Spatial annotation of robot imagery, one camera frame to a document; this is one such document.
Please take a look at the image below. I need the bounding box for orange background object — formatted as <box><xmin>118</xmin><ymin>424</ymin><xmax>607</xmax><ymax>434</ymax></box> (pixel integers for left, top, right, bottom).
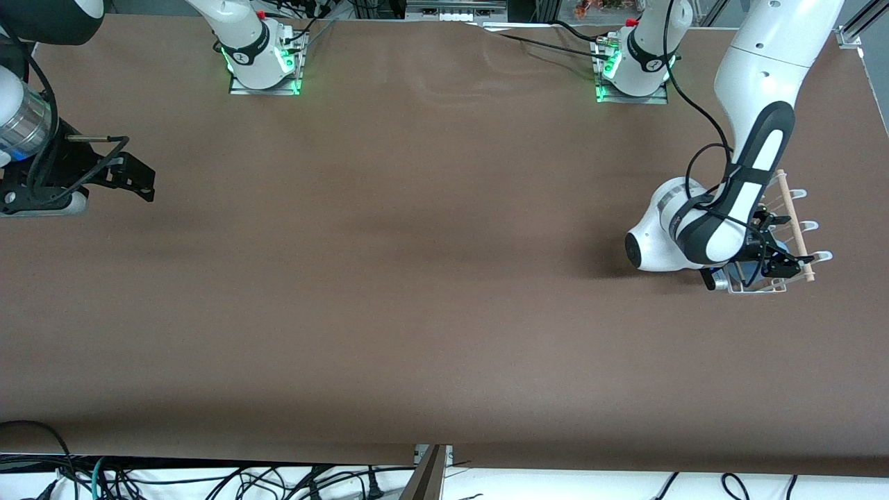
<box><xmin>573</xmin><ymin>0</ymin><xmax>647</xmax><ymax>18</ymax></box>

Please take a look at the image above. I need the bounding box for brown paper table cover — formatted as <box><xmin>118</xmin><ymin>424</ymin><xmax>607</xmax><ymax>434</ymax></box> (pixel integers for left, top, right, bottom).
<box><xmin>0</xmin><ymin>14</ymin><xmax>889</xmax><ymax>478</ymax></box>

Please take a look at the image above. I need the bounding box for white wire cup rack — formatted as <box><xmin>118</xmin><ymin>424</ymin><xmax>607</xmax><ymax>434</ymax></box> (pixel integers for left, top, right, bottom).
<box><xmin>726</xmin><ymin>169</ymin><xmax>833</xmax><ymax>296</ymax></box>

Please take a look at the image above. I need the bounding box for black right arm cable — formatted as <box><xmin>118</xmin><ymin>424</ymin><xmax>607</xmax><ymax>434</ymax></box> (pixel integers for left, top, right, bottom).
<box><xmin>0</xmin><ymin>24</ymin><xmax>131</xmax><ymax>206</ymax></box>

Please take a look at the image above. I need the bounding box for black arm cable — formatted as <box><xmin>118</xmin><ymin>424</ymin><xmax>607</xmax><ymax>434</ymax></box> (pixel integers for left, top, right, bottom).
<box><xmin>0</xmin><ymin>24</ymin><xmax>131</xmax><ymax>206</ymax></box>
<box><xmin>663</xmin><ymin>0</ymin><xmax>782</xmax><ymax>278</ymax></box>

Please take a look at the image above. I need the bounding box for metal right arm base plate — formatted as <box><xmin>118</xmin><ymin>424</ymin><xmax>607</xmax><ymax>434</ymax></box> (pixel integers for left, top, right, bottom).
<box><xmin>228</xmin><ymin>28</ymin><xmax>304</xmax><ymax>97</ymax></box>

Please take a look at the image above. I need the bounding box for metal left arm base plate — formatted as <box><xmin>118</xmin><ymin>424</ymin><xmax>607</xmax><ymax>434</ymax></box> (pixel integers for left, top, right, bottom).
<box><xmin>594</xmin><ymin>38</ymin><xmax>670</xmax><ymax>105</ymax></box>

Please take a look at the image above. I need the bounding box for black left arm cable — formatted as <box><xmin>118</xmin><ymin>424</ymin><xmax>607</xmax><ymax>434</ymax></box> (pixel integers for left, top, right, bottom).
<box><xmin>663</xmin><ymin>0</ymin><xmax>782</xmax><ymax>278</ymax></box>

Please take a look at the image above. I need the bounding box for aluminium frame bracket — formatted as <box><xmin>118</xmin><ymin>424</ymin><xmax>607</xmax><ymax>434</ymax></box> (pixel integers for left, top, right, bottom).
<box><xmin>837</xmin><ymin>0</ymin><xmax>889</xmax><ymax>48</ymax></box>

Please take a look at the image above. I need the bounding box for thick black cable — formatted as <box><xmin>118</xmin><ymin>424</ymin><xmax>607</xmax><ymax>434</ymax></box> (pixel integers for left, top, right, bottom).
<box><xmin>0</xmin><ymin>419</ymin><xmax>72</xmax><ymax>480</ymax></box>

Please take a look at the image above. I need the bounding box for grey aluminium frame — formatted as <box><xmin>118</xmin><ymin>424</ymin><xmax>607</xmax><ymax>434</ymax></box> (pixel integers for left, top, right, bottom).
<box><xmin>405</xmin><ymin>0</ymin><xmax>508</xmax><ymax>22</ymax></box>

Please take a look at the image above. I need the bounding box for white metal bracket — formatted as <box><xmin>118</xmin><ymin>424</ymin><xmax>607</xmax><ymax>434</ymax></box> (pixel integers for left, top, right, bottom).
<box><xmin>414</xmin><ymin>444</ymin><xmax>454</xmax><ymax>467</ymax></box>

